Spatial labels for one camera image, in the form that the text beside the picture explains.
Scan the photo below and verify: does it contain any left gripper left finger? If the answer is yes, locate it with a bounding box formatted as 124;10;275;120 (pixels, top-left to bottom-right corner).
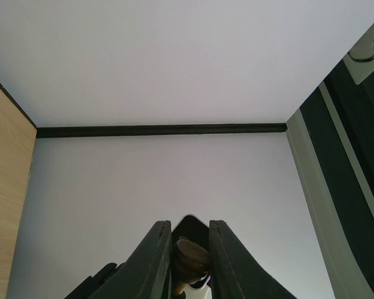
66;221;172;299

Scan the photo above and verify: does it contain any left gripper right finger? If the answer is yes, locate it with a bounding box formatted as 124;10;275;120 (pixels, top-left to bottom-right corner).
209;220;295;299

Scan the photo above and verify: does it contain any dark pawn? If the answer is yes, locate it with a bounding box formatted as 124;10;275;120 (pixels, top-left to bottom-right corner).
171;238;211;298

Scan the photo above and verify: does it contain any black frame top bar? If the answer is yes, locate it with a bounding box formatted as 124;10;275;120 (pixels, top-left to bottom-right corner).
36;123;287;139

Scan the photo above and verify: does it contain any black frame post front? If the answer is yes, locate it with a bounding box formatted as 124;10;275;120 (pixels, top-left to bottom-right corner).
300;62;374;296

